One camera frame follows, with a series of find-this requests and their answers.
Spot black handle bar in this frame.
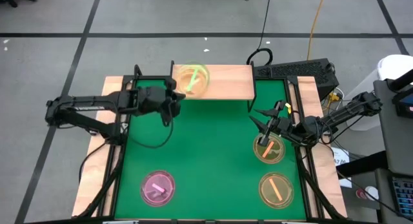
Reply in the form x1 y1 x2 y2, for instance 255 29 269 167
385 68 413 93

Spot black device with blue screen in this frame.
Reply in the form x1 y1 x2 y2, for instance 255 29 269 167
392 88 413 119

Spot black computer case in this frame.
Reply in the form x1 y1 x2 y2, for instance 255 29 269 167
254 57 340 101

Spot transparent pink plastic plate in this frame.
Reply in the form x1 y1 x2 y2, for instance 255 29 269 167
139 170 176 208

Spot transparent green plastic plate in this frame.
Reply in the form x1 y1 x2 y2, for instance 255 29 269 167
176 61 211 97

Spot backlit keyboard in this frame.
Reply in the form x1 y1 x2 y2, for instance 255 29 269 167
388 176 413 222

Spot white and red round lid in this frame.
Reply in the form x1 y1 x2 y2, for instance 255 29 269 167
356 186 380 201

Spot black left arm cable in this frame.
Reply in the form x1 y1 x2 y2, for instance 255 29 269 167
127 116 175 150

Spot black metal rig frame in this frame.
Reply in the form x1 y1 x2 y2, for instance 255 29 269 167
72 64 348 224

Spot yellow extension cable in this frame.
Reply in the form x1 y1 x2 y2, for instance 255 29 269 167
306 0 328 61

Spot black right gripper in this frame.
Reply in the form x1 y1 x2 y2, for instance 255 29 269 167
248 100 299 147

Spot white paper sheet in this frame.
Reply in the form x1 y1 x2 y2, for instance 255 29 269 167
331 147 352 188

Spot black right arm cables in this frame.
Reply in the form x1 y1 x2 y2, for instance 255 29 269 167
317 114 367 160

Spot black left base cable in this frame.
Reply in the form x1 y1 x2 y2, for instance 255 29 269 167
78 141 109 185

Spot green table mat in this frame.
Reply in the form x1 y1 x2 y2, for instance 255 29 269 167
114 78 307 220

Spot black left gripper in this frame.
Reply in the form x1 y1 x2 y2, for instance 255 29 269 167
146 87 187 127

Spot black power cable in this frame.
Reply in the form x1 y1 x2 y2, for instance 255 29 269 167
246 0 274 66

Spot wooden shelf with black legs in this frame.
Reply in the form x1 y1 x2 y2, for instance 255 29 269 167
169 59 257 114

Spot white waste bin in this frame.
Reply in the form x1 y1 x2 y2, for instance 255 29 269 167
350 54 413 132

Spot grey metal cart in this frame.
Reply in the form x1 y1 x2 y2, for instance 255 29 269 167
373 77 413 176

